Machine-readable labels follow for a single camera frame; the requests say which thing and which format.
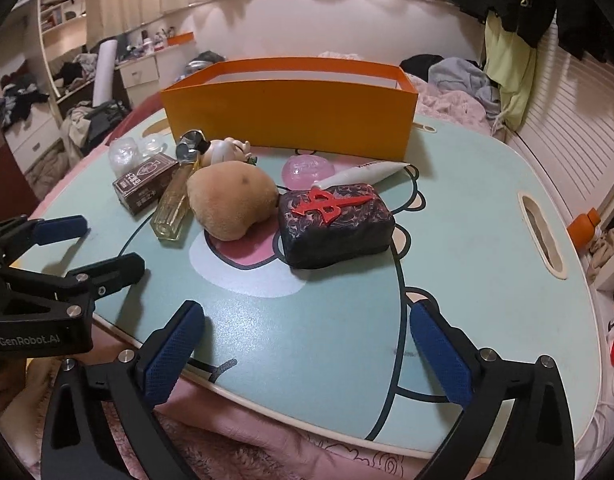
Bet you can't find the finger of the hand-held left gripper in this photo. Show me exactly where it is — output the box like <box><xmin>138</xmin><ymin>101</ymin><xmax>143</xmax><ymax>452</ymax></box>
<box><xmin>0</xmin><ymin>215</ymin><xmax>88</xmax><ymax>261</ymax></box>
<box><xmin>62</xmin><ymin>252</ymin><xmax>146</xmax><ymax>306</ymax></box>

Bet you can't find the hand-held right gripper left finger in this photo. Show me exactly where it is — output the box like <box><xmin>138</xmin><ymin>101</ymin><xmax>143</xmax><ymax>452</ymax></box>
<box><xmin>41</xmin><ymin>300</ymin><xmax>207</xmax><ymax>480</ymax></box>

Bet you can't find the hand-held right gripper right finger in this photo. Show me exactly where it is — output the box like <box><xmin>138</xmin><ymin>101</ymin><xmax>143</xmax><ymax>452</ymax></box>
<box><xmin>409</xmin><ymin>301</ymin><xmax>575</xmax><ymax>480</ymax></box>

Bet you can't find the clear yellow perfume bottle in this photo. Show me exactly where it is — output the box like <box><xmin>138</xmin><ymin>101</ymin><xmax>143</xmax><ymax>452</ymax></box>
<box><xmin>152</xmin><ymin>160</ymin><xmax>200</xmax><ymax>243</ymax></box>

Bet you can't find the brown card box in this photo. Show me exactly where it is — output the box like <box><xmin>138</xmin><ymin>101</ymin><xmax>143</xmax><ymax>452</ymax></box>
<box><xmin>112</xmin><ymin>156</ymin><xmax>180</xmax><ymax>216</ymax></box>

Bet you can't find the brown plush toy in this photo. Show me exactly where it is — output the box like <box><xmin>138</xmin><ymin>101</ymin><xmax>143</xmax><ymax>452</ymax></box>
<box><xmin>187</xmin><ymin>160</ymin><xmax>280</xmax><ymax>243</ymax></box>

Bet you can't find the white figure toy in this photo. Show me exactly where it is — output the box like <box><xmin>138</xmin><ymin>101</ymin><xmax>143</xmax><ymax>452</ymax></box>
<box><xmin>202</xmin><ymin>137</ymin><xmax>260</xmax><ymax>167</ymax></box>

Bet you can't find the dark patterned pouch red emblem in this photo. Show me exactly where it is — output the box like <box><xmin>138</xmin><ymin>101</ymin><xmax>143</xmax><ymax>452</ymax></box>
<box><xmin>277</xmin><ymin>184</ymin><xmax>395</xmax><ymax>268</ymax></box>

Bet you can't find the white cream tube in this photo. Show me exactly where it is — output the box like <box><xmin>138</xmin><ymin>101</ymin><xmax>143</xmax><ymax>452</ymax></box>
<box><xmin>314</xmin><ymin>161</ymin><xmax>413</xmax><ymax>192</ymax></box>

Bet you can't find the pink heart-shaped case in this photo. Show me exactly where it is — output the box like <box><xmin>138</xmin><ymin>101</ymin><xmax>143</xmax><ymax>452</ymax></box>
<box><xmin>282</xmin><ymin>155</ymin><xmax>334</xmax><ymax>190</ymax></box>

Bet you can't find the orange cardboard box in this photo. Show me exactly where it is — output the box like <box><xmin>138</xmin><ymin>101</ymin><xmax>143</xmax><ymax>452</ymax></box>
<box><xmin>159</xmin><ymin>57</ymin><xmax>419</xmax><ymax>162</ymax></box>

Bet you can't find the white drawer cabinet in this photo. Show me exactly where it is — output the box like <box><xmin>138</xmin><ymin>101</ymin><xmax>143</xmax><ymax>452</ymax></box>
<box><xmin>4</xmin><ymin>105</ymin><xmax>62</xmax><ymax>171</ymax></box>

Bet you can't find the pile of clothes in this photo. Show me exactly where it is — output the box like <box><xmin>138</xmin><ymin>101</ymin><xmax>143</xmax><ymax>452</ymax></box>
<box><xmin>59</xmin><ymin>100</ymin><xmax>132</xmax><ymax>161</ymax></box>

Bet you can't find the mint cartoon lap table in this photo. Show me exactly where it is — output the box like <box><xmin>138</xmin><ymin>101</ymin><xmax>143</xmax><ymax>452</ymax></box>
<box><xmin>12</xmin><ymin>112</ymin><xmax>595</xmax><ymax>461</ymax></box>

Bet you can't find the small clear lid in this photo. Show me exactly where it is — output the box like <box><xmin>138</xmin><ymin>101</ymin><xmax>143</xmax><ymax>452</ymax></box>
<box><xmin>141</xmin><ymin>135</ymin><xmax>168</xmax><ymax>157</ymax></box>

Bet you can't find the pink floral duvet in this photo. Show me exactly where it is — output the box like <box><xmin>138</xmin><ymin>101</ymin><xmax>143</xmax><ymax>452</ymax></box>
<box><xmin>0</xmin><ymin>51</ymin><xmax>493</xmax><ymax>480</ymax></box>

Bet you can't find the white roll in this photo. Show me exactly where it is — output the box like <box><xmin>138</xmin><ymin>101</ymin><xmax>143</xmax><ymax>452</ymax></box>
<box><xmin>91</xmin><ymin>40</ymin><xmax>118</xmax><ymax>108</ymax></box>

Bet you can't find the white nightstand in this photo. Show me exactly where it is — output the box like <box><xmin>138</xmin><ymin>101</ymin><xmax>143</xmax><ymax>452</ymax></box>
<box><xmin>118</xmin><ymin>54</ymin><xmax>160</xmax><ymax>111</ymax></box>

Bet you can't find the orange bottle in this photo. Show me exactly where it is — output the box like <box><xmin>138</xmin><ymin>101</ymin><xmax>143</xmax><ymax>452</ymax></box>
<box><xmin>567</xmin><ymin>208</ymin><xmax>602</xmax><ymax>251</ymax></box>

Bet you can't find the beige cloth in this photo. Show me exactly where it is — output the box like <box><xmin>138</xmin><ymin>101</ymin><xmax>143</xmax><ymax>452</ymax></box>
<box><xmin>584</xmin><ymin>227</ymin><xmax>614</xmax><ymax>281</ymax></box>

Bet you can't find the white bookshelf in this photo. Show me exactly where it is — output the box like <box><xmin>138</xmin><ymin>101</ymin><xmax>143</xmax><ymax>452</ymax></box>
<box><xmin>17</xmin><ymin>0</ymin><xmax>102</xmax><ymax>106</ymax></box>

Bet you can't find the silver grey bag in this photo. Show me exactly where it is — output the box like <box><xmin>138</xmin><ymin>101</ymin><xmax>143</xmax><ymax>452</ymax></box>
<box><xmin>186</xmin><ymin>51</ymin><xmax>228</xmax><ymax>77</ymax></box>

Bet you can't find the white slatted panel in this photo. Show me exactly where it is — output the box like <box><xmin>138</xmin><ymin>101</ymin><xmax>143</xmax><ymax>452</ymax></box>
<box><xmin>507</xmin><ymin>25</ymin><xmax>614</xmax><ymax>221</ymax></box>

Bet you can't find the grey clothing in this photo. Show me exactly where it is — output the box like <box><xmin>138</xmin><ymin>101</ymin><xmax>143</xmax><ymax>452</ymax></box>
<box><xmin>428</xmin><ymin>56</ymin><xmax>503</xmax><ymax>121</ymax></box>

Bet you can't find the light green garment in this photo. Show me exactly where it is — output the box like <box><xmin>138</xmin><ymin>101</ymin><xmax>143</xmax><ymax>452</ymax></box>
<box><xmin>484</xmin><ymin>10</ymin><xmax>538</xmax><ymax>133</ymax></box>

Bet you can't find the black clothing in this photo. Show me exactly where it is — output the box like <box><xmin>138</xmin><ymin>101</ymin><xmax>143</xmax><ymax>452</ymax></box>
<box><xmin>399</xmin><ymin>54</ymin><xmax>445</xmax><ymax>78</ymax></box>

